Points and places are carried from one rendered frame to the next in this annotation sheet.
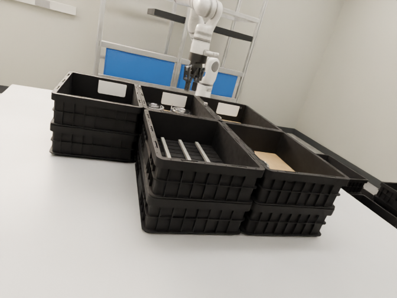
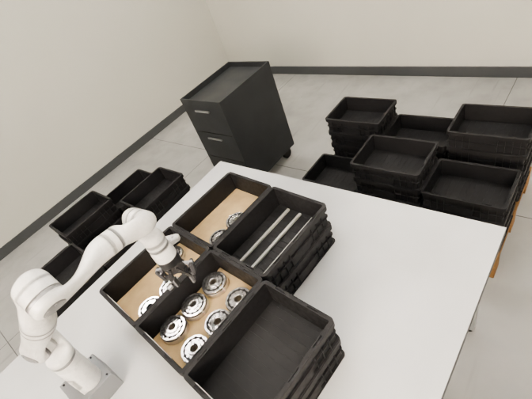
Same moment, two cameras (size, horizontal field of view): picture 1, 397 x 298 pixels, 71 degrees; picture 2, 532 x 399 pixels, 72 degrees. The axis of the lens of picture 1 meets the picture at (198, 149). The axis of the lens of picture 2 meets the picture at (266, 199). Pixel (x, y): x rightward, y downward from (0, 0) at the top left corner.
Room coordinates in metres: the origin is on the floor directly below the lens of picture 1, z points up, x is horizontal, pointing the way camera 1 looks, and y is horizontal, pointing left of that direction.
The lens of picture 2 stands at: (1.04, 1.07, 1.94)
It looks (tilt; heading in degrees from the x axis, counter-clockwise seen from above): 39 degrees down; 257
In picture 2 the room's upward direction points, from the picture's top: 23 degrees counter-clockwise
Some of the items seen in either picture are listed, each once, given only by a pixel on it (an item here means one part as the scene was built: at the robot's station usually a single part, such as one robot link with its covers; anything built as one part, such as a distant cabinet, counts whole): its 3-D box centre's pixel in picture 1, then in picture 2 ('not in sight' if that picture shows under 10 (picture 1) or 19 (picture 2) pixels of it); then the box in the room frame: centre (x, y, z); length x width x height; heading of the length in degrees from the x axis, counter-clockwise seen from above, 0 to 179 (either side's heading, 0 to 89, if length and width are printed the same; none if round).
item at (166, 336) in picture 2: (182, 110); (172, 327); (1.33, 0.13, 0.86); 0.10 x 0.10 x 0.01
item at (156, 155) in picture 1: (195, 138); (269, 228); (0.83, 0.02, 0.92); 0.40 x 0.30 x 0.02; 20
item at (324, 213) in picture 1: (262, 188); not in sight; (0.93, -0.26, 0.76); 0.40 x 0.30 x 0.12; 20
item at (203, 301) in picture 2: not in sight; (193, 304); (1.23, 0.09, 0.86); 0.10 x 0.10 x 0.01
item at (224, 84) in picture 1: (205, 94); not in sight; (3.35, 0.09, 0.60); 0.72 x 0.03 x 0.56; 114
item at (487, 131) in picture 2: not in sight; (489, 152); (-0.60, -0.10, 0.37); 0.40 x 0.30 x 0.45; 115
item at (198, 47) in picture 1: (204, 47); (161, 245); (1.19, 0.08, 1.17); 0.11 x 0.09 x 0.06; 66
